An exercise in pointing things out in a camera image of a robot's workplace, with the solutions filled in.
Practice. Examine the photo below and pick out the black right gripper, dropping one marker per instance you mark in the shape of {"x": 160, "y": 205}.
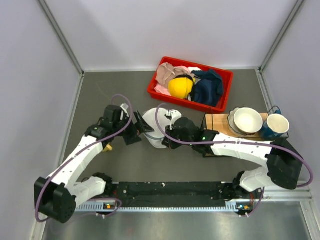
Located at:
{"x": 170, "y": 145}

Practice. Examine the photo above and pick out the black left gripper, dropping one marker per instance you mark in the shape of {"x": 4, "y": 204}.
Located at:
{"x": 133, "y": 137}

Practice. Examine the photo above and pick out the white mesh laundry bag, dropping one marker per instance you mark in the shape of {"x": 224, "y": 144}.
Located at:
{"x": 156, "y": 138}

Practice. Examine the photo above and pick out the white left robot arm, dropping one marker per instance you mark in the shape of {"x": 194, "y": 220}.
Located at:
{"x": 58, "y": 195}

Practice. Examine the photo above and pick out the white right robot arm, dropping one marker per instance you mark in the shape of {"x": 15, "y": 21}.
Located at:
{"x": 279, "y": 162}

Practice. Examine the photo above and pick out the yellow mug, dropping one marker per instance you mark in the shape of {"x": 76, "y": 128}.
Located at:
{"x": 107, "y": 148}

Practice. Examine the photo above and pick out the navy blue garment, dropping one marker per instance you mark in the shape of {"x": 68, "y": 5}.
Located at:
{"x": 209, "y": 89}

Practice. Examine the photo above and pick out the pink garment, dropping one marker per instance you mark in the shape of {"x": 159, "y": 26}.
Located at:
{"x": 179, "y": 70}

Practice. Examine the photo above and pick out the beige garment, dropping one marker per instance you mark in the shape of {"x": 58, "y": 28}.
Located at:
{"x": 165, "y": 73}

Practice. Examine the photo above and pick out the white garment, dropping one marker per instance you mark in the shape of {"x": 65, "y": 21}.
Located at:
{"x": 194, "y": 69}

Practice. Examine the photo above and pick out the cream bowl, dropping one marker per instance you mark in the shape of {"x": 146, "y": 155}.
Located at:
{"x": 245, "y": 121}

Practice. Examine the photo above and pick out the blue cup cream inside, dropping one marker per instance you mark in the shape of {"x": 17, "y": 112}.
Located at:
{"x": 275, "y": 125}

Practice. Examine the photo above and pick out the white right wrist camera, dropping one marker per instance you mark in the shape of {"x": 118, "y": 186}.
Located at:
{"x": 173, "y": 115}

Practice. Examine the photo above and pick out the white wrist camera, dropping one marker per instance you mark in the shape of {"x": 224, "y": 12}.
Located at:
{"x": 173, "y": 115}
{"x": 125, "y": 113}

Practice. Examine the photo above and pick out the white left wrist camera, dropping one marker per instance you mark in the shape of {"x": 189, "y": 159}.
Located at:
{"x": 125, "y": 113}

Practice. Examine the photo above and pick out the black wire wooden shelf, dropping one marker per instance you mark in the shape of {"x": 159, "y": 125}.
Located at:
{"x": 221, "y": 123}

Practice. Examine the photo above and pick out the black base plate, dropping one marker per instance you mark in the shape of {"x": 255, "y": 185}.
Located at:
{"x": 177, "y": 194}

